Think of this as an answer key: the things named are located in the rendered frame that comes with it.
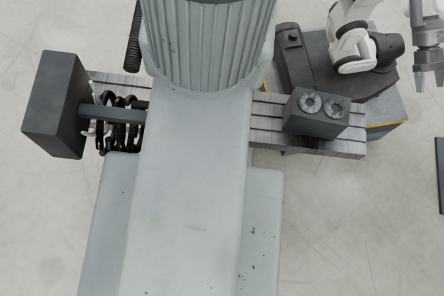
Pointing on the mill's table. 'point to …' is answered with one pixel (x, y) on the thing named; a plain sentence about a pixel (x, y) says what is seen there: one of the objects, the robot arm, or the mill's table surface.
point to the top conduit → (131, 55)
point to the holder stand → (316, 113)
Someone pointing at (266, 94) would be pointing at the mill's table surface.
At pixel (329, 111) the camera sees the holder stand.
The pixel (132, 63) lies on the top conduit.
